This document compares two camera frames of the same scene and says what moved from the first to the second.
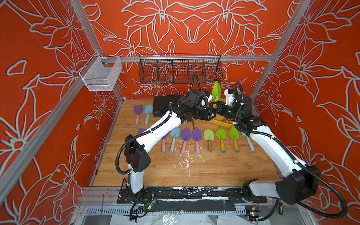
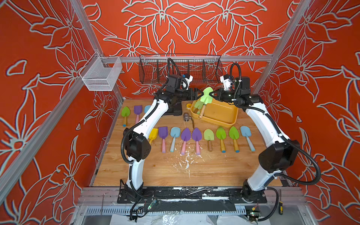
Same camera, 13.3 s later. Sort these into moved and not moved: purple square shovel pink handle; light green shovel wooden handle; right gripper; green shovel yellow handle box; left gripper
Moved: right gripper; left gripper; green shovel yellow handle box
Not moved: purple square shovel pink handle; light green shovel wooden handle
